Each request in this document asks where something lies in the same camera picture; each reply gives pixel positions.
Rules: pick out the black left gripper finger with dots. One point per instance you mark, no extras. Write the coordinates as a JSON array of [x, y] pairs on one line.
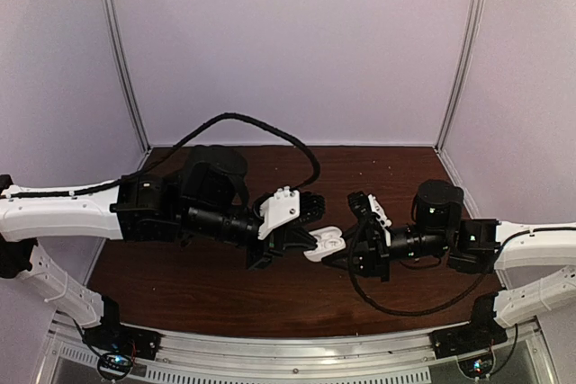
[[294, 251], [300, 237]]

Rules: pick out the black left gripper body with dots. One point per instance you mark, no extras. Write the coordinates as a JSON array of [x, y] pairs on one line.
[[275, 242]]

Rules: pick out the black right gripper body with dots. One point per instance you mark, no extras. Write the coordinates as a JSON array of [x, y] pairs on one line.
[[379, 255]]

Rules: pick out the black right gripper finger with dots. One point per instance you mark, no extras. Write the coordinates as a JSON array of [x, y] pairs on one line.
[[359, 233], [342, 262]]

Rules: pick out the white oval charging case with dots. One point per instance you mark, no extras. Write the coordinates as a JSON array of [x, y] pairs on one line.
[[329, 240]]

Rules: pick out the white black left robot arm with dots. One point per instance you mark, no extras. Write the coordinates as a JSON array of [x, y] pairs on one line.
[[207, 197]]

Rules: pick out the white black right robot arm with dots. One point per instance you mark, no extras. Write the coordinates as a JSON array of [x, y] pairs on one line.
[[535, 264]]

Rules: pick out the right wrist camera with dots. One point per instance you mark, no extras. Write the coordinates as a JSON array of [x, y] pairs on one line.
[[366, 205]]

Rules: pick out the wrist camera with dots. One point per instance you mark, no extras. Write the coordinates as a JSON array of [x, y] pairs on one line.
[[366, 205], [288, 205]]

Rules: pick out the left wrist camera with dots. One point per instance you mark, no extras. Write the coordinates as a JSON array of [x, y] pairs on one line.
[[288, 205]]

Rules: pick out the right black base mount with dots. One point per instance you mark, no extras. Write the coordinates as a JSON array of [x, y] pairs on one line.
[[480, 332]]

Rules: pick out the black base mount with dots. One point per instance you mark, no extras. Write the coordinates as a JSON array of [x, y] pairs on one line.
[[111, 335], [480, 332]]

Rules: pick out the aluminium front frame rail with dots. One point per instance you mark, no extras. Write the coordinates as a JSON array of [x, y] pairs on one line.
[[404, 357]]

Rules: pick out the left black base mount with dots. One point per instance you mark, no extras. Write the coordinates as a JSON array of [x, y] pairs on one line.
[[111, 335]]

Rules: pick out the left aluminium corner post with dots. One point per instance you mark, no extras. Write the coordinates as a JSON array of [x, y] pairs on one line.
[[123, 72]]

